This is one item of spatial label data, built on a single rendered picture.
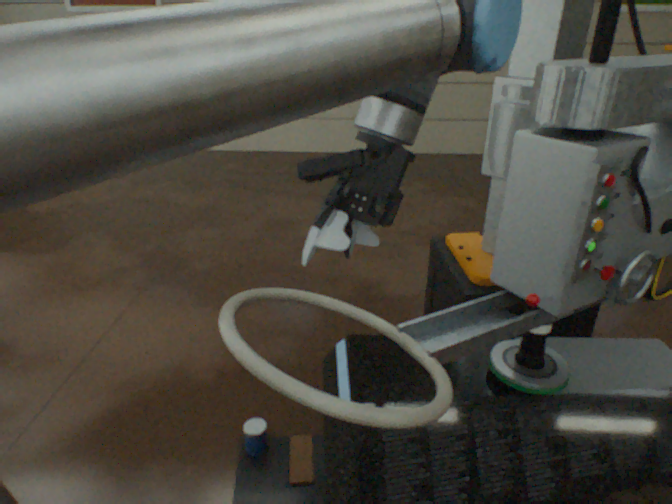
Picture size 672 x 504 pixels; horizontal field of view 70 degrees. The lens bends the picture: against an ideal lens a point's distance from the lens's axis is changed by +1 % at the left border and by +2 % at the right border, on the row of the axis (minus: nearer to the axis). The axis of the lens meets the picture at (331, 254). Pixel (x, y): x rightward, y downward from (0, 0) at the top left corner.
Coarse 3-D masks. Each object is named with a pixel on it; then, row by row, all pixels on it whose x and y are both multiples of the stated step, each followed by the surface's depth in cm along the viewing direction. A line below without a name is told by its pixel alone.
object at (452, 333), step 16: (608, 288) 134; (464, 304) 123; (480, 304) 125; (496, 304) 129; (592, 304) 133; (416, 320) 115; (432, 320) 118; (448, 320) 121; (464, 320) 124; (480, 320) 124; (496, 320) 124; (512, 320) 117; (528, 320) 119; (544, 320) 123; (416, 336) 117; (432, 336) 117; (448, 336) 117; (464, 336) 110; (480, 336) 111; (496, 336) 115; (512, 336) 118; (432, 352) 104; (448, 352) 107; (464, 352) 110
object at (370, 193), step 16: (368, 144) 67; (384, 144) 64; (368, 160) 67; (384, 160) 66; (400, 160) 65; (352, 176) 67; (368, 176) 67; (384, 176) 66; (400, 176) 66; (352, 192) 67; (368, 192) 65; (384, 192) 64; (400, 192) 68; (352, 208) 68; (368, 208) 65; (384, 208) 69; (384, 224) 69
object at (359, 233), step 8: (352, 216) 74; (352, 224) 74; (360, 224) 75; (368, 224) 74; (344, 232) 76; (352, 232) 76; (360, 232) 76; (368, 232) 75; (352, 240) 77; (360, 240) 77; (368, 240) 76; (376, 240) 75; (352, 248) 78
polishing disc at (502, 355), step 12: (504, 348) 145; (516, 348) 145; (492, 360) 140; (504, 360) 140; (552, 360) 140; (564, 360) 140; (504, 372) 135; (516, 372) 135; (528, 372) 135; (540, 372) 135; (552, 372) 135; (564, 372) 136; (528, 384) 131; (540, 384) 131; (552, 384) 131
